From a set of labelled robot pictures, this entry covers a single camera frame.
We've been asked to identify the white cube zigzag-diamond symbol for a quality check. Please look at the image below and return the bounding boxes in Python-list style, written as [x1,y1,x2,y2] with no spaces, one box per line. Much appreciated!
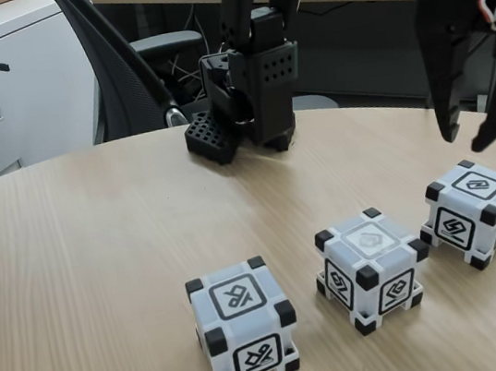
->
[409,154,496,280]

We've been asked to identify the white cube overlapping-squares symbol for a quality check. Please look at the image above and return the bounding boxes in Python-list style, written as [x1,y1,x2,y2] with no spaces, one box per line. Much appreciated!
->
[304,199,442,342]

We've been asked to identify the grey round disc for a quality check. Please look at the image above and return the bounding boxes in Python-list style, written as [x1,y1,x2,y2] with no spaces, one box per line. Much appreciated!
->
[291,90,340,117]

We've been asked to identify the white cube crossed-shape symbol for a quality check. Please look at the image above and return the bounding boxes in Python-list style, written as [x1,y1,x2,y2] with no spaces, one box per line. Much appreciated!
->
[181,251,305,371]

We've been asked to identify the black mesh office chair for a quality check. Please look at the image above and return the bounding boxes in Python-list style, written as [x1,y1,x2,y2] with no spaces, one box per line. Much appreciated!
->
[46,0,218,150]

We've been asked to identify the white filing cabinet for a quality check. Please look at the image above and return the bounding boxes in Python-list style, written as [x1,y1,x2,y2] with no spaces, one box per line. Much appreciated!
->
[0,0,115,190]

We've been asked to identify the tangled cables under desk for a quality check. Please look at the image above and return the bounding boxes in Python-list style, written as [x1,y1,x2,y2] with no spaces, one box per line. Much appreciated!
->
[165,50,211,107]

